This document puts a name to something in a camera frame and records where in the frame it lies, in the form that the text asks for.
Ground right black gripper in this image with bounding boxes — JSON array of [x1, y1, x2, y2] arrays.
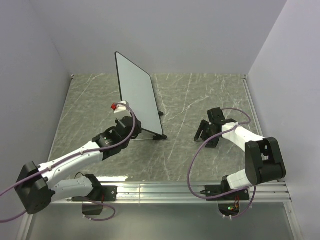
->
[[193, 120, 220, 149]]

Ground white whiteboard with black frame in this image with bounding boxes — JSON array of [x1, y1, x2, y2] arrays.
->
[[114, 51, 168, 140]]

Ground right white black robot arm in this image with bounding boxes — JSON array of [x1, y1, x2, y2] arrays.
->
[[194, 119, 287, 200]]

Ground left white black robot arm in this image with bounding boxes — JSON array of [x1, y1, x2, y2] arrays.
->
[[14, 116, 142, 215]]

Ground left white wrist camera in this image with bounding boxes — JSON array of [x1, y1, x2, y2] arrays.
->
[[111, 101, 131, 119]]

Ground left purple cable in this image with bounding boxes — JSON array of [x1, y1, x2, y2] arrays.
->
[[0, 102, 137, 223]]

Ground purple cable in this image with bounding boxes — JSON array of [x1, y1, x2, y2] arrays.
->
[[0, 102, 137, 223], [187, 107, 257, 221]]

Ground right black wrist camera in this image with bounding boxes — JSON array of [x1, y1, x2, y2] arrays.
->
[[207, 107, 236, 127]]

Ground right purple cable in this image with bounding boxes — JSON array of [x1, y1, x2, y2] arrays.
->
[[187, 107, 257, 221]]

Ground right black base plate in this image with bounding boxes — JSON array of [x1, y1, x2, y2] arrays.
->
[[200, 185, 250, 201]]

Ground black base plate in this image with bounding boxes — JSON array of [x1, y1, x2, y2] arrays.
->
[[71, 185, 118, 203], [200, 185, 250, 201]]

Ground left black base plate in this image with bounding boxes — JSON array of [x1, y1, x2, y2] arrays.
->
[[71, 185, 118, 203]]

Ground aluminium mounting rail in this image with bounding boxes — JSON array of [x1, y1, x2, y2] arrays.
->
[[102, 181, 292, 204]]

